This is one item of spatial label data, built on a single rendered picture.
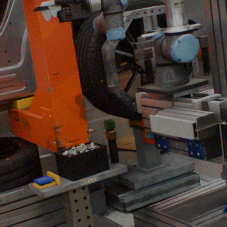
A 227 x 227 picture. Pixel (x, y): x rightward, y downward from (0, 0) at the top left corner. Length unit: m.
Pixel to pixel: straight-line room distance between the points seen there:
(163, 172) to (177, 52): 1.11
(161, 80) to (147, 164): 0.93
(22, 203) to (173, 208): 0.72
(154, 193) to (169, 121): 0.98
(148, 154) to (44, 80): 0.85
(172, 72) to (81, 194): 0.69
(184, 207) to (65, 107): 0.73
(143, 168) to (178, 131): 1.10
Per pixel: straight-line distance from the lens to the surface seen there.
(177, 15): 2.52
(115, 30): 2.43
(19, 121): 3.41
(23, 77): 3.41
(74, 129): 2.98
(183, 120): 2.43
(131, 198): 3.33
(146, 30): 3.21
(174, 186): 3.46
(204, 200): 3.03
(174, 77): 2.65
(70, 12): 2.39
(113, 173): 2.86
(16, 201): 3.03
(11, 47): 3.40
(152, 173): 3.46
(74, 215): 2.86
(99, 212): 3.38
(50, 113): 2.95
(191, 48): 2.52
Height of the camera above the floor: 1.31
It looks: 13 degrees down
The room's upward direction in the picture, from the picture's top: 9 degrees counter-clockwise
